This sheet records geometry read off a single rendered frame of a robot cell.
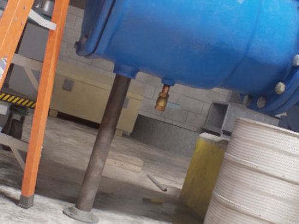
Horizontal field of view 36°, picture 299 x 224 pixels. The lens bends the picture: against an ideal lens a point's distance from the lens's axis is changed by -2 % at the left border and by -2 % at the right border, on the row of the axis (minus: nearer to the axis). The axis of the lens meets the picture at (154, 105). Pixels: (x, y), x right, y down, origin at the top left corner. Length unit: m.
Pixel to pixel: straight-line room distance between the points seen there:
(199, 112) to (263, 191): 5.85
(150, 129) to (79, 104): 1.05
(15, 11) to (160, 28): 0.54
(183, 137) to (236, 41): 4.69
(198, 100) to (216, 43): 5.61
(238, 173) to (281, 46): 0.53
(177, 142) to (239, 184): 4.85
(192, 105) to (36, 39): 2.51
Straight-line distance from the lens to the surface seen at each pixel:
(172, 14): 1.52
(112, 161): 3.32
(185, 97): 7.10
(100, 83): 6.07
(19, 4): 1.19
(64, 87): 6.00
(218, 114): 7.15
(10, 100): 2.52
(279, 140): 1.38
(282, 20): 1.74
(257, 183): 1.39
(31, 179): 1.65
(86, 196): 1.74
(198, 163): 2.69
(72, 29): 6.75
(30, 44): 6.72
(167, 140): 6.27
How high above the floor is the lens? 0.46
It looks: 1 degrees up
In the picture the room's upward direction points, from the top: 17 degrees clockwise
